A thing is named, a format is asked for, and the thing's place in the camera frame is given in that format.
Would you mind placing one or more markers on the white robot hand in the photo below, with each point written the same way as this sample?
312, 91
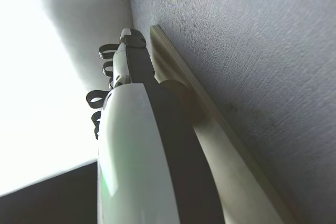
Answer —
131, 155

